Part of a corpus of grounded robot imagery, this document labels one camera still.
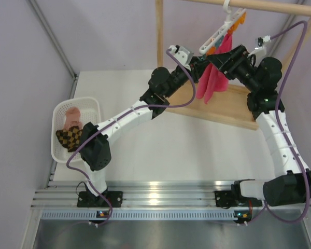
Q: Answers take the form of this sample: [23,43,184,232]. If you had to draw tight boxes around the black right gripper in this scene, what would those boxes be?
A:
[207,45,260,92]

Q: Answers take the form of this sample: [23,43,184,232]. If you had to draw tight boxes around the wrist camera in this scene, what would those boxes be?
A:
[168,45,193,71]
[250,35,271,58]

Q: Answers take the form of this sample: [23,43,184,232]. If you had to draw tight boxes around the grey slotted cable duct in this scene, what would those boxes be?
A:
[41,209,251,221]

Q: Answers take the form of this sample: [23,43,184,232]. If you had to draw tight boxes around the white plastic clip hanger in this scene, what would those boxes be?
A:
[199,0,247,55]

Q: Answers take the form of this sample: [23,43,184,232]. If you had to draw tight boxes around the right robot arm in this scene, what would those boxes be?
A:
[207,45,311,206]

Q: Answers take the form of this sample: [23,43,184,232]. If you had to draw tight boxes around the white perforated plastic basket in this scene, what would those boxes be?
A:
[51,97,101,163]

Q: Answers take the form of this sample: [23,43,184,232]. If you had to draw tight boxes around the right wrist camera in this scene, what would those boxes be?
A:
[250,35,271,58]

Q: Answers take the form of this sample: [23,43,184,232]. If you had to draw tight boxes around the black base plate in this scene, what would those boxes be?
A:
[214,190,262,209]
[77,190,123,208]

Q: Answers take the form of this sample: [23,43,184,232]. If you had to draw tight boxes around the magenta pink cloth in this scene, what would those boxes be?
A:
[196,34,233,104]

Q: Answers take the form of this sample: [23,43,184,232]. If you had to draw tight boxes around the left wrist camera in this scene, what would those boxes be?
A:
[168,45,193,71]

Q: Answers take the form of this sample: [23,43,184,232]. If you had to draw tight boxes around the wooden drying rack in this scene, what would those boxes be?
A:
[155,1,311,130]

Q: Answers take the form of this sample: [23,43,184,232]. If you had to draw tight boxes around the teal clothes clip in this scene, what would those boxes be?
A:
[199,54,207,62]

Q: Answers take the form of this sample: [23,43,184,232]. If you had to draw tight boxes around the orange clothes clip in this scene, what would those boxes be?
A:
[227,13,246,35]

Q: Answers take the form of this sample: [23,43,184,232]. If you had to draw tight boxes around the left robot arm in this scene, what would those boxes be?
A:
[79,57,208,206]

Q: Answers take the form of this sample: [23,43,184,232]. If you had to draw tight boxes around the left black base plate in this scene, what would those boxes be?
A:
[77,190,123,208]

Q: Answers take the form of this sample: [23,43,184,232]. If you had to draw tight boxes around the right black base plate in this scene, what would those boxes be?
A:
[214,190,262,209]

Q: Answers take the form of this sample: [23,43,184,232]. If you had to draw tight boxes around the pink sock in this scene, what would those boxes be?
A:
[64,107,82,130]

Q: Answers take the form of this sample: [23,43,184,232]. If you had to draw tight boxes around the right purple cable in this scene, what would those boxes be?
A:
[245,20,311,226]

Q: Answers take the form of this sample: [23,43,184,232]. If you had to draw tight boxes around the aluminium mounting rail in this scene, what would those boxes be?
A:
[31,180,311,208]

